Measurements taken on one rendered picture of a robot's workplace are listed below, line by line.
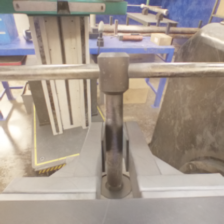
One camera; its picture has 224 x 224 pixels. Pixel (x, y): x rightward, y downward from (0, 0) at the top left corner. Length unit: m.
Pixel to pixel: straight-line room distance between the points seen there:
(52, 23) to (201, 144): 1.05
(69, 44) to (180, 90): 0.96
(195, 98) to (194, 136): 0.07
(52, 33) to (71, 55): 0.18
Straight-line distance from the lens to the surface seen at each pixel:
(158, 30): 3.59
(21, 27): 6.98
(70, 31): 1.18
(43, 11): 0.91
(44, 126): 1.63
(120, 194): 0.17
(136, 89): 2.38
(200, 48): 0.31
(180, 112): 0.35
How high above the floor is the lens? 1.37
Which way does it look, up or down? 37 degrees down
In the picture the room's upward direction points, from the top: 4 degrees clockwise
